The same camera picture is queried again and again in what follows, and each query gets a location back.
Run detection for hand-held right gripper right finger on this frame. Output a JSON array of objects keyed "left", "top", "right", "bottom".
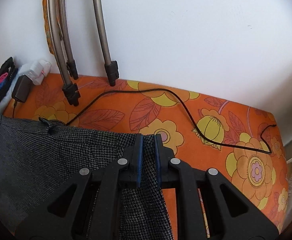
[{"left": 154, "top": 134, "right": 279, "bottom": 240}]

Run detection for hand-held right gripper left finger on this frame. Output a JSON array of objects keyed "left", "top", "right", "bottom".
[{"left": 15, "top": 133, "right": 144, "bottom": 240}]

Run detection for grey houndstooth pants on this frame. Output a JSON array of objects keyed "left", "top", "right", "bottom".
[{"left": 0, "top": 112, "right": 174, "bottom": 240}]

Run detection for orange floral bed sheet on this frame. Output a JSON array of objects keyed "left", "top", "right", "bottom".
[{"left": 2, "top": 72, "right": 290, "bottom": 240}]

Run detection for white power strip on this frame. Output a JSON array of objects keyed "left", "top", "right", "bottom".
[{"left": 18, "top": 59, "right": 52, "bottom": 85}]

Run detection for black power adapter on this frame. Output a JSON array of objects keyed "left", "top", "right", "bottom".
[{"left": 12, "top": 75, "right": 33, "bottom": 103}]

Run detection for folded metal tube stand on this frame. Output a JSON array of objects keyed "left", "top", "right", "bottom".
[{"left": 44, "top": 0, "right": 118, "bottom": 107}]

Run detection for black power cable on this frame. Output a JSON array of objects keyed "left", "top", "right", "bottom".
[{"left": 13, "top": 88, "right": 278, "bottom": 155}]

